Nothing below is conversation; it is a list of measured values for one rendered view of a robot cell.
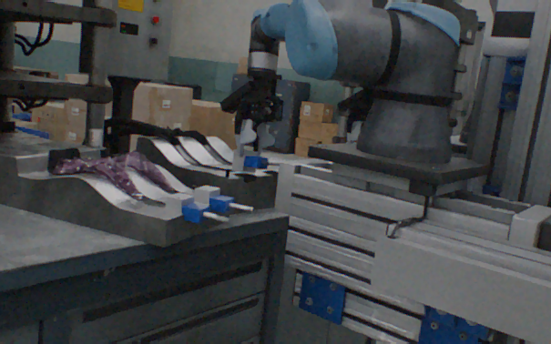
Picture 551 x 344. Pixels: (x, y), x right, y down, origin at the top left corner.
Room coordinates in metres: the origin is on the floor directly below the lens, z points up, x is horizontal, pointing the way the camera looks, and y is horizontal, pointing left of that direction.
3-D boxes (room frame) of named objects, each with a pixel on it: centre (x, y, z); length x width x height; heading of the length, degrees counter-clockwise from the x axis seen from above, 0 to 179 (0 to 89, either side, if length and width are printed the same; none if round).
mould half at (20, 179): (1.19, 0.37, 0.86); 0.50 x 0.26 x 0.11; 68
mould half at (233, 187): (1.52, 0.21, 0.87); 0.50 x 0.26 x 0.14; 51
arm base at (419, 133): (0.88, -0.20, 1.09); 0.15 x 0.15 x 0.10
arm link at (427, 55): (0.88, -0.20, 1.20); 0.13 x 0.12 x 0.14; 104
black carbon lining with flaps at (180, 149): (1.51, 0.20, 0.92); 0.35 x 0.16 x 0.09; 51
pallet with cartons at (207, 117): (6.48, 1.14, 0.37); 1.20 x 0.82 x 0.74; 65
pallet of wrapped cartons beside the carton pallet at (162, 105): (5.56, 1.56, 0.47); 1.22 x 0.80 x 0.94; 61
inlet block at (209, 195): (1.15, 0.10, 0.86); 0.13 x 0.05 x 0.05; 68
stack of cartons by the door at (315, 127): (8.18, -0.71, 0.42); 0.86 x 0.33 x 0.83; 57
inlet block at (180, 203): (1.05, 0.14, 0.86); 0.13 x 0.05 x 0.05; 68
